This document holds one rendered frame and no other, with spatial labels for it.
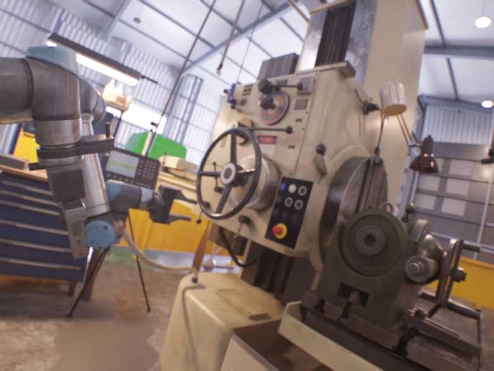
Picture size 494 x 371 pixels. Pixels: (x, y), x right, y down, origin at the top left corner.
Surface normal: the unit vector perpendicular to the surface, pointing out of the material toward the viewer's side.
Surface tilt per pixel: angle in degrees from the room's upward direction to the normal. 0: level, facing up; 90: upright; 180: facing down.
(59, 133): 99
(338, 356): 90
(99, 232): 90
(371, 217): 90
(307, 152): 90
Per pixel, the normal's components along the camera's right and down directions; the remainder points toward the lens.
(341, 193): -0.65, -0.40
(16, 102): 0.63, 0.76
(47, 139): 0.18, 0.33
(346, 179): -0.53, -0.62
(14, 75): 0.85, -0.07
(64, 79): 0.88, 0.22
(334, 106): 0.65, 0.15
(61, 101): 0.75, 0.27
